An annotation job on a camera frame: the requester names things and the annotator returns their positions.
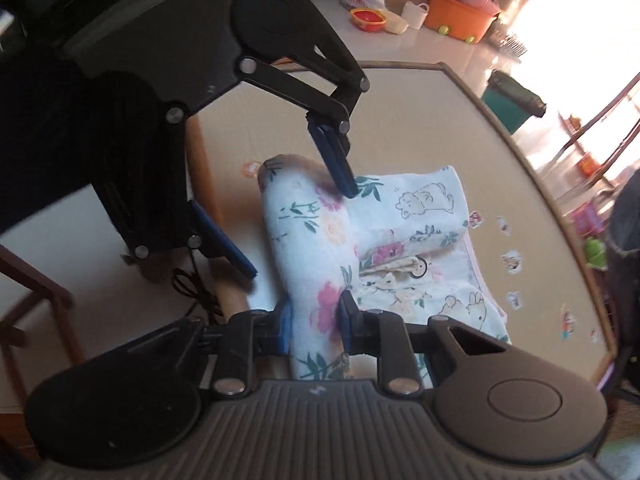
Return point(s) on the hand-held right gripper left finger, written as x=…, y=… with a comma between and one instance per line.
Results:
x=286, y=327

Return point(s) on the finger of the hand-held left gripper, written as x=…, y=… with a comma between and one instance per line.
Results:
x=222, y=240
x=332, y=155

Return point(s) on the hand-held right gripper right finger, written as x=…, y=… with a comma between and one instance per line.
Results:
x=347, y=327

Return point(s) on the white floral baby garment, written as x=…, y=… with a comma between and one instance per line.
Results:
x=310, y=240

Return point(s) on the low wooden table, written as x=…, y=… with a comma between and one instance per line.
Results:
x=450, y=125

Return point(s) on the cream plastic bowl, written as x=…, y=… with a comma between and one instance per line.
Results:
x=396, y=23

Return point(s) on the white plastic bucket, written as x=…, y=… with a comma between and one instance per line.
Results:
x=415, y=14

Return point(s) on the green trash bin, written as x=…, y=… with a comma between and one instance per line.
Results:
x=505, y=105

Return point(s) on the orange plastic tub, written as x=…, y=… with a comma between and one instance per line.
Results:
x=460, y=19

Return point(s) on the orange toy bucket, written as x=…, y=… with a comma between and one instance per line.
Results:
x=588, y=165

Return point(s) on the green plush toy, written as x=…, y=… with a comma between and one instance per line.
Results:
x=595, y=252

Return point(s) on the wooden stool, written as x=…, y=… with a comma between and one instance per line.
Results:
x=607, y=104

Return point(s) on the dark wooden chair frame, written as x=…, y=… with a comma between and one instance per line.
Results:
x=65, y=320

